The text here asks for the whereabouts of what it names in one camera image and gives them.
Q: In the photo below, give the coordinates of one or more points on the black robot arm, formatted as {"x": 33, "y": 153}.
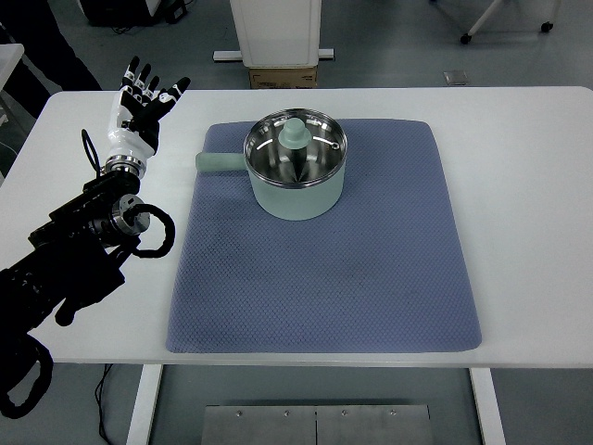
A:
{"x": 69, "y": 273}

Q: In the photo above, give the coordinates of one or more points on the blue quilted mat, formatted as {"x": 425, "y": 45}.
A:
{"x": 324, "y": 301}

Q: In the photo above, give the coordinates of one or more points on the black equipment case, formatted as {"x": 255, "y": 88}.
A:
{"x": 120, "y": 11}

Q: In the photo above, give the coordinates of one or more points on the white side table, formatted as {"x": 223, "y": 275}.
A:
{"x": 8, "y": 58}

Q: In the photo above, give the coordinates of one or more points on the glass lid with green knob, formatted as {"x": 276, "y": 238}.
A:
{"x": 264, "y": 148}

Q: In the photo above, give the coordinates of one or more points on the brown cardboard box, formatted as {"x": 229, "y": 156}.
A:
{"x": 282, "y": 78}

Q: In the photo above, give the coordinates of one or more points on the white frame with black casters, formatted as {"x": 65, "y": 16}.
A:
{"x": 482, "y": 16}

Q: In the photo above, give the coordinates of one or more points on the white table leg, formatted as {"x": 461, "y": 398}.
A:
{"x": 143, "y": 408}
{"x": 488, "y": 408}

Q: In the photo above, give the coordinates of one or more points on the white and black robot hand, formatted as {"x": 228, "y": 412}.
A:
{"x": 127, "y": 136}

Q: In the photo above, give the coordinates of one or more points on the white pedestal cabinet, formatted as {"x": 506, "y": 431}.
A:
{"x": 278, "y": 32}

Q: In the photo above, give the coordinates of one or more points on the person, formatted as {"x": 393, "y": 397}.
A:
{"x": 46, "y": 37}

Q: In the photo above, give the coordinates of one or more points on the grey floor outlet cover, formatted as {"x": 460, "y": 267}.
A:
{"x": 456, "y": 77}

